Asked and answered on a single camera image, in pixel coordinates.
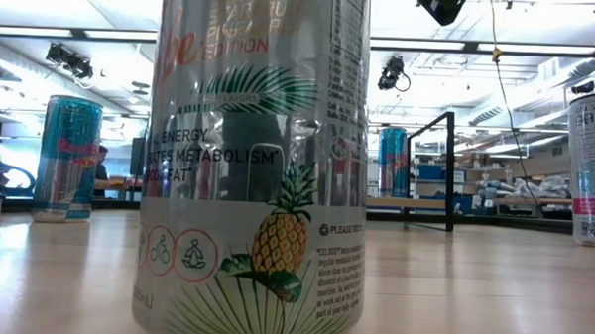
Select black ceiling spotlight cluster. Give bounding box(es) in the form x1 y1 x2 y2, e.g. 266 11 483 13
45 43 95 81

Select person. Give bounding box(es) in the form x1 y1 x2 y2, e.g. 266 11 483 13
92 144 112 199

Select black ceiling-mounted camera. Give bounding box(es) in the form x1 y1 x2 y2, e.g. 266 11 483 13
377 54 413 92
571 79 595 96

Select black aluminium table frame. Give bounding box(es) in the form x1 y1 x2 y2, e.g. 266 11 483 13
0 195 574 235

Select grey plastic bags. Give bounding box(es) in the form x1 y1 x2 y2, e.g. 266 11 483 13
477 172 571 200

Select blue storage bins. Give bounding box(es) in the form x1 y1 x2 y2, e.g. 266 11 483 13
416 164 447 182

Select wooden shelf black wire frame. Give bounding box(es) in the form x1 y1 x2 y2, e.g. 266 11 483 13
364 108 459 233

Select hanging cable yellow connector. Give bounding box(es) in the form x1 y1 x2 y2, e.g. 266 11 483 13
481 0 552 216

